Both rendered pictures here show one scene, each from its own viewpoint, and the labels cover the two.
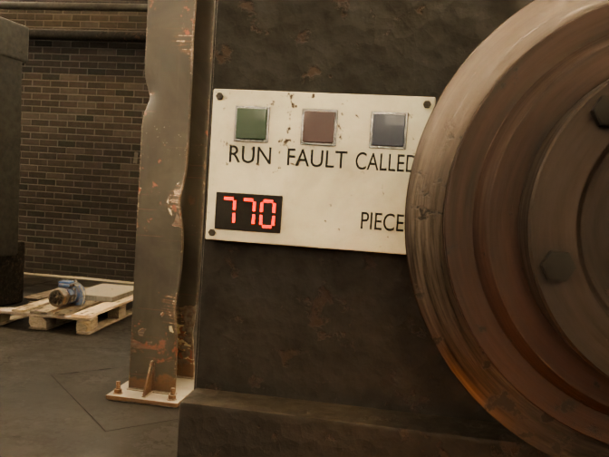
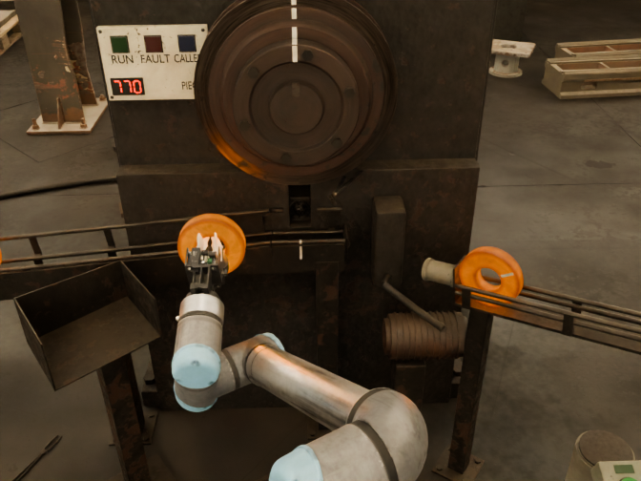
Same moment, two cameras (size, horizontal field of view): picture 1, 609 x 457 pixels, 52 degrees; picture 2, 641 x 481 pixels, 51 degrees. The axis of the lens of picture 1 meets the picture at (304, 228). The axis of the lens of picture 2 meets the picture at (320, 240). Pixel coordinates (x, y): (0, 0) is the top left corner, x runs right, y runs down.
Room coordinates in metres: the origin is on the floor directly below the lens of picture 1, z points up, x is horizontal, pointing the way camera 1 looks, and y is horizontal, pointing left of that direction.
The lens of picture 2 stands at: (-0.92, -0.11, 1.66)
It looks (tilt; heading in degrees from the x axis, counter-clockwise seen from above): 32 degrees down; 350
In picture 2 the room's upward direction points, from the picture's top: 1 degrees counter-clockwise
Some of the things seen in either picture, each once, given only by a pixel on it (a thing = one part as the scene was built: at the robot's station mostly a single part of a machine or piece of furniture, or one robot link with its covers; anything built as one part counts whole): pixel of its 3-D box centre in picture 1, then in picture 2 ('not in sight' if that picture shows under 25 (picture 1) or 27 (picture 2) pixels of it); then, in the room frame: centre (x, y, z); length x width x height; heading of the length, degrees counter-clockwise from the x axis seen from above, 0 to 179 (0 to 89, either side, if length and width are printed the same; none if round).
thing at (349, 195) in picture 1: (317, 170); (156, 63); (0.74, -0.01, 1.15); 0.26 x 0.02 x 0.18; 81
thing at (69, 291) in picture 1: (73, 292); not in sight; (4.86, 1.76, 0.25); 0.40 x 0.24 x 0.22; 171
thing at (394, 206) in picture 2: not in sight; (386, 240); (0.56, -0.56, 0.68); 0.11 x 0.08 x 0.24; 171
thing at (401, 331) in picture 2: not in sight; (419, 389); (0.40, -0.63, 0.27); 0.22 x 0.13 x 0.53; 81
